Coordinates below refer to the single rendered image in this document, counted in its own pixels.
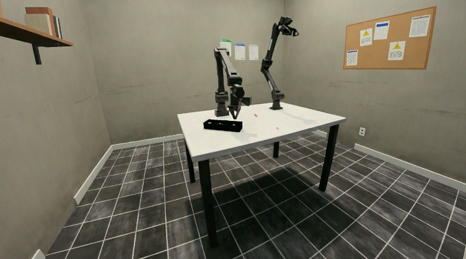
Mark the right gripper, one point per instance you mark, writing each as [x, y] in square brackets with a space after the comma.
[233, 108]

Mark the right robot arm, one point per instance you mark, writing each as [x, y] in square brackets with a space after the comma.
[233, 77]

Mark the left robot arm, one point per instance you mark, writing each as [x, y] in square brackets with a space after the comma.
[276, 96]

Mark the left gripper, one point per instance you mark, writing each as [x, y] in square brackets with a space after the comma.
[288, 31]

